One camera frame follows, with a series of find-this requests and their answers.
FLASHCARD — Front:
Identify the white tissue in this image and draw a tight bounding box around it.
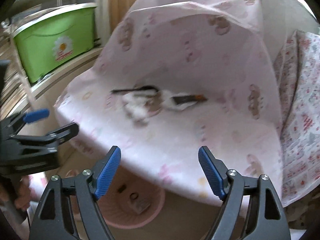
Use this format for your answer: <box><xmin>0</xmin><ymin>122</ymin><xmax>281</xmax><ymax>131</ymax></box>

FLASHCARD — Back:
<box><xmin>121</xmin><ymin>90</ymin><xmax>198</xmax><ymax>121</ymax></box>

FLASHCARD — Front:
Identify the black orange snack wrapper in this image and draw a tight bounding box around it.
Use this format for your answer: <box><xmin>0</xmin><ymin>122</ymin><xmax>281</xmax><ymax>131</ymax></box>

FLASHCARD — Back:
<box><xmin>172</xmin><ymin>95</ymin><xmax>208</xmax><ymax>105</ymax></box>

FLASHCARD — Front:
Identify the pastel tissue packet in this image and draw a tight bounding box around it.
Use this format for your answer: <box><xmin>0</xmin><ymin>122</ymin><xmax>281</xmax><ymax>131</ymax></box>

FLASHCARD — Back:
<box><xmin>132</xmin><ymin>90</ymin><xmax>163</xmax><ymax>125</ymax></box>

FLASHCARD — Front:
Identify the pink plastic trash basket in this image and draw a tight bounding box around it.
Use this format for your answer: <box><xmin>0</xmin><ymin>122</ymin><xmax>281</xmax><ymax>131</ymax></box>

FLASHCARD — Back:
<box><xmin>66</xmin><ymin>166</ymin><xmax>166</xmax><ymax>229</ymax></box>

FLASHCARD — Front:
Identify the person's left hand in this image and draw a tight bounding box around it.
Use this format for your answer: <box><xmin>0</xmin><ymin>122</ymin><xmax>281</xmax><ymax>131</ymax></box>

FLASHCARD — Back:
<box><xmin>1</xmin><ymin>176</ymin><xmax>31</xmax><ymax>211</ymax></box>

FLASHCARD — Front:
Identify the pink patterned pajama leg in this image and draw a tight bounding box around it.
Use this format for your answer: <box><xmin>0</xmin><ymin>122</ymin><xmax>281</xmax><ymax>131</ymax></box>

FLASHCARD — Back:
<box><xmin>28</xmin><ymin>172</ymin><xmax>48</xmax><ymax>220</ymax></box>

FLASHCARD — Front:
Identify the green plastic storage box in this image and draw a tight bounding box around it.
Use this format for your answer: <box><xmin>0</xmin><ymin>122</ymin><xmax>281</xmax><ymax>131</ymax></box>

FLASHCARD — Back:
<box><xmin>13</xmin><ymin>3</ymin><xmax>97</xmax><ymax>84</ymax></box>

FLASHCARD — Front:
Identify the white wooden shelf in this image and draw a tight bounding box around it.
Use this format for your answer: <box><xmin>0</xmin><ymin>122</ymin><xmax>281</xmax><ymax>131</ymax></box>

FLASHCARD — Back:
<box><xmin>1</xmin><ymin>0</ymin><xmax>110</xmax><ymax>118</ymax></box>

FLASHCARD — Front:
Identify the strawberry print quilt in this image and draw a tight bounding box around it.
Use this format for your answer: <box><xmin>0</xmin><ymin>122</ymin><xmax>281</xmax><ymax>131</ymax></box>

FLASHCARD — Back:
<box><xmin>273</xmin><ymin>30</ymin><xmax>319</xmax><ymax>206</ymax></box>

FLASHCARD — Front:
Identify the pink cartoon print bedsheet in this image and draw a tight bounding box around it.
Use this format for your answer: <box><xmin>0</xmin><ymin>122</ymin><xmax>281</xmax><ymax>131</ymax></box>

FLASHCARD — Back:
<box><xmin>55</xmin><ymin>0</ymin><xmax>283</xmax><ymax>205</ymax></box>

